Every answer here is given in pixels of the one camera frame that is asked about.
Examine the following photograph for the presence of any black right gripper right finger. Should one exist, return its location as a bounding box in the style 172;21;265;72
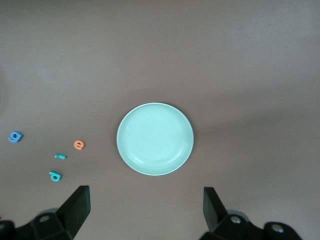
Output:
199;186;266;240

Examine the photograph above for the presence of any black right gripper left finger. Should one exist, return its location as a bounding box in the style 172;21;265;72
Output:
14;185;90;240

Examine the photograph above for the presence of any teal letter d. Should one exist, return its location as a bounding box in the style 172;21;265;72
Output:
48;170;64;183

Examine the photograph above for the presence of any orange letter e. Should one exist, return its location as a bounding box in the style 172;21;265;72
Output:
73;139;86;151

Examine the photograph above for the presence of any blue letter g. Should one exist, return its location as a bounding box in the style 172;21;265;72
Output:
7;130;24;144

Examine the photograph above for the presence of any light green round plate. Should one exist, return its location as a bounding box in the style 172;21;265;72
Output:
116;101;195;177

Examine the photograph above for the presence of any brown table cover sheet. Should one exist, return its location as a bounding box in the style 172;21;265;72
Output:
0;0;320;240

